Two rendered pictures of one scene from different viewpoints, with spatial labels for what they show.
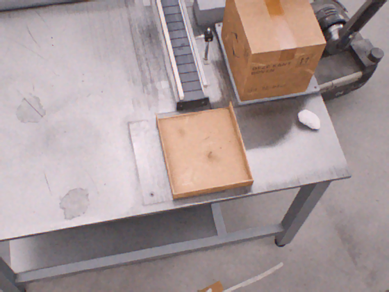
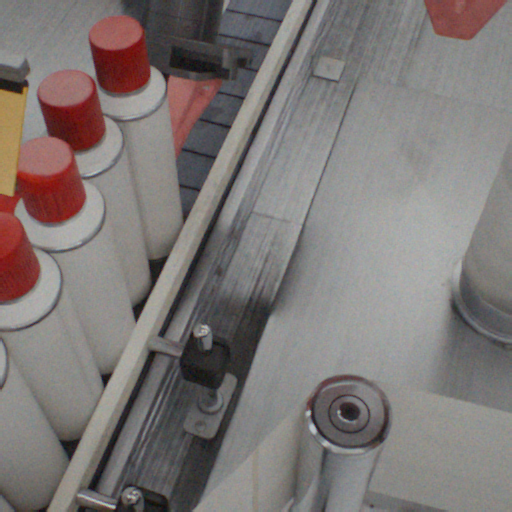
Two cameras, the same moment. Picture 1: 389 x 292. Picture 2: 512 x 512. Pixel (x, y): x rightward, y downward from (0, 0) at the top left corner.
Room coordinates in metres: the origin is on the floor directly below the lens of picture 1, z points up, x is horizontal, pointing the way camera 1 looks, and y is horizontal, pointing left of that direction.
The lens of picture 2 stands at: (1.99, 0.54, 1.38)
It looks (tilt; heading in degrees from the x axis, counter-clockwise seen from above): 56 degrees down; 217
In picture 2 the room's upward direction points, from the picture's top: straight up
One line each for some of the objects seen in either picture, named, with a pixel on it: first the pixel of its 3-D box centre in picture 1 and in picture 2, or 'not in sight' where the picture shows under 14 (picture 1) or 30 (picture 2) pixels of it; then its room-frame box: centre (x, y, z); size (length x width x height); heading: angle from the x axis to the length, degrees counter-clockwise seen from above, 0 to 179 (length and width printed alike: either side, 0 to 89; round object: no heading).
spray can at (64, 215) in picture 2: not in sight; (78, 268); (1.84, 0.30, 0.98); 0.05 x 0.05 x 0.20
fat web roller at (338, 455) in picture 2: not in sight; (331, 481); (1.86, 0.50, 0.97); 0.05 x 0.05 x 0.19
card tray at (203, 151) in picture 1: (203, 148); not in sight; (0.84, -0.03, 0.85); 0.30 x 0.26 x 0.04; 18
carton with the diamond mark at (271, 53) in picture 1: (268, 38); not in sight; (1.21, -0.21, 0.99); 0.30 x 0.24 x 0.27; 18
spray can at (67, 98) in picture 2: not in sight; (96, 203); (1.80, 0.27, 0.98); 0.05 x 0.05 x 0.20
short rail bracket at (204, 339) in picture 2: not in sight; (207, 367); (1.81, 0.37, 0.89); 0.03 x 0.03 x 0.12; 18
